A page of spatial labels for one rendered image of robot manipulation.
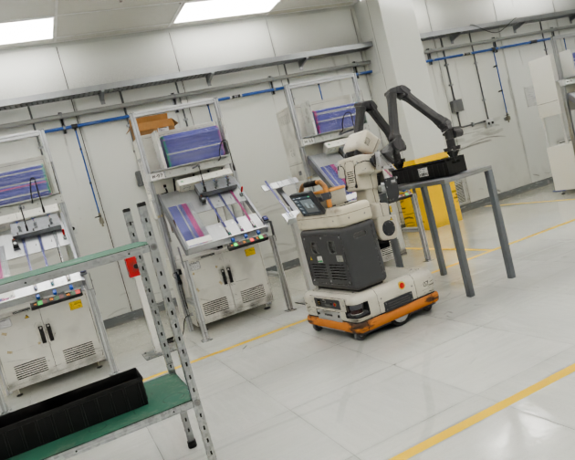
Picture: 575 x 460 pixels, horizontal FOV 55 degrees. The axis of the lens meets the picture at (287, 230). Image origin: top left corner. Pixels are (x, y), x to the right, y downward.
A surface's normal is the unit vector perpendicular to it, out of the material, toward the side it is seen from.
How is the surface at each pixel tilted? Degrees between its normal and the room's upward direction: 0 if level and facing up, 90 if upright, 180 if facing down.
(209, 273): 90
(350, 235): 90
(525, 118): 90
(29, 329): 90
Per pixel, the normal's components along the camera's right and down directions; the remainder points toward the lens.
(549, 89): -0.88, 0.26
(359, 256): 0.47, -0.04
